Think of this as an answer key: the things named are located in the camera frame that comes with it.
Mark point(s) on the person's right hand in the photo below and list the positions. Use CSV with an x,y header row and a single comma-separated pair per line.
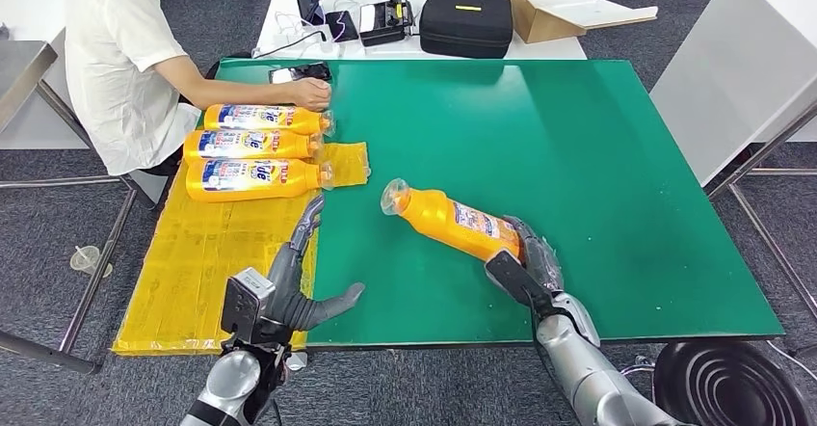
x,y
313,94

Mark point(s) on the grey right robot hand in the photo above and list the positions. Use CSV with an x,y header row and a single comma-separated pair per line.
x,y
542,263

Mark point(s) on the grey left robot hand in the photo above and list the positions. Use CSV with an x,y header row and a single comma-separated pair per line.
x,y
287,276

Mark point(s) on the orange detergent bottle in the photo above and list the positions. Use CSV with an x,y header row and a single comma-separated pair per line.
x,y
440,222
306,177
300,147
306,122

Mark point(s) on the person's right forearm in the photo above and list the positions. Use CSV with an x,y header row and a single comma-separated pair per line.
x,y
249,94

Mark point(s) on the black smartphone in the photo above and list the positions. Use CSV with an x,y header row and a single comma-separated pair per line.
x,y
299,70

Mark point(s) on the white power strip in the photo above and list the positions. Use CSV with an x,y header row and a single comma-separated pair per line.
x,y
304,44

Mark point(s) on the yellow plastic sheet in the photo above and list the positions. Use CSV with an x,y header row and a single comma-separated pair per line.
x,y
191,270

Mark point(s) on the black handheld device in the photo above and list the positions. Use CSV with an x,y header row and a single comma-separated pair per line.
x,y
385,24

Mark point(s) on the chrome stool base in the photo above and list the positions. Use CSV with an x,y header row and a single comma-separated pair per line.
x,y
637,371

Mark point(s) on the black zip case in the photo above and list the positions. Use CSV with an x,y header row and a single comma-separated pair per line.
x,y
466,28

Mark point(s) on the person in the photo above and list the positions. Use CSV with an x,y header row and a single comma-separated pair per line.
x,y
121,65

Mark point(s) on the clear plastic cup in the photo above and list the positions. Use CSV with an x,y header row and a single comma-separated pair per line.
x,y
88,260

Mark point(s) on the open cardboard box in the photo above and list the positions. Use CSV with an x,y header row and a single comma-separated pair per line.
x,y
540,26

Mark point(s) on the white sheet in box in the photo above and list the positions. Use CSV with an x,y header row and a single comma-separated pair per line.
x,y
597,10

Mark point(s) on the white table with steel legs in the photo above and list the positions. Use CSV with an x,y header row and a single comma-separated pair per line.
x,y
25,77
734,75

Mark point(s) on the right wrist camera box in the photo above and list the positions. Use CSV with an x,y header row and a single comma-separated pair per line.
x,y
510,276

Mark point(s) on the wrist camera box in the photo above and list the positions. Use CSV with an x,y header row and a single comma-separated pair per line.
x,y
510,276
246,311

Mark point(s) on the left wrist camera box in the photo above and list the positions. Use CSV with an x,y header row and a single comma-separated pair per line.
x,y
246,311

